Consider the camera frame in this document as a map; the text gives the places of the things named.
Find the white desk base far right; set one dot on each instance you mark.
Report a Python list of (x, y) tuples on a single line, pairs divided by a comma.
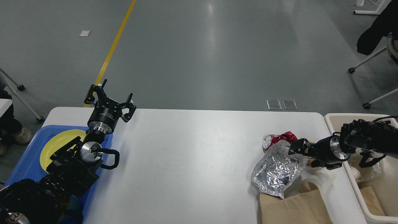
[(370, 7)]

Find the teal mug yellow inside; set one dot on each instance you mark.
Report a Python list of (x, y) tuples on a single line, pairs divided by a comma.
[(71, 203)]

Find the crushed red soda can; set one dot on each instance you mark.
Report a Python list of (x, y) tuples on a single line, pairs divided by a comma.
[(272, 139)]

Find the silver foil bag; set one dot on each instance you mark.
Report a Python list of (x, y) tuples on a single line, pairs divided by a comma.
[(277, 170)]

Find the person's beige shoe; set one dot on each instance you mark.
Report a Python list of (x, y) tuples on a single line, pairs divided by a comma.
[(23, 137)]

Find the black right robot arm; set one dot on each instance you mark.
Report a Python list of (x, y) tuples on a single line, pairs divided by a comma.
[(373, 140)]

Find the grey chair leg with caster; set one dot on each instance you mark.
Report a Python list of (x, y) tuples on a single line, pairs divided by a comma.
[(15, 88)]

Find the right floor outlet cover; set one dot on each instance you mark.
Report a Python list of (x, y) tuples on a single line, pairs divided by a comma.
[(290, 104)]

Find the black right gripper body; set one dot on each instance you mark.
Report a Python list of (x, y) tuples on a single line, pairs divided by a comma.
[(328, 153)]

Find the yellow plastic plate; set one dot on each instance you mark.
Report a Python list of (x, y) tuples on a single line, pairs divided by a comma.
[(56, 143)]

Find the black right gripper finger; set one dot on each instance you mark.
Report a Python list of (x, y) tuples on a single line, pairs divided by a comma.
[(302, 149), (301, 143)]

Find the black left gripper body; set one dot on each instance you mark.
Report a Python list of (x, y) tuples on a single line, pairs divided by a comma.
[(104, 119)]

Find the white paper cup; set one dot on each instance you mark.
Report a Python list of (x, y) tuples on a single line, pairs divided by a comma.
[(322, 179)]

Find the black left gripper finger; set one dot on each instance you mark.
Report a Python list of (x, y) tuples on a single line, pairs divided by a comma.
[(125, 110), (96, 96)]

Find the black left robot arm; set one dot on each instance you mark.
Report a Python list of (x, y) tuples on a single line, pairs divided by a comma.
[(72, 170)]

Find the floor outlet cover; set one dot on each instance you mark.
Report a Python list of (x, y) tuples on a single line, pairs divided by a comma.
[(274, 105), (290, 104)]

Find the blue plastic tray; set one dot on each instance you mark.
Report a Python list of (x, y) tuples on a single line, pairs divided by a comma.
[(28, 167)]

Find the brown paper bag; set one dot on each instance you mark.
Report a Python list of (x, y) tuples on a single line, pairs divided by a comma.
[(303, 208)]

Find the left floor outlet cover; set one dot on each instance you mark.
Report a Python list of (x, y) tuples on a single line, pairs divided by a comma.
[(274, 105)]

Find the brown paper in bin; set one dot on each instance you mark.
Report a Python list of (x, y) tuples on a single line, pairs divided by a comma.
[(371, 201)]

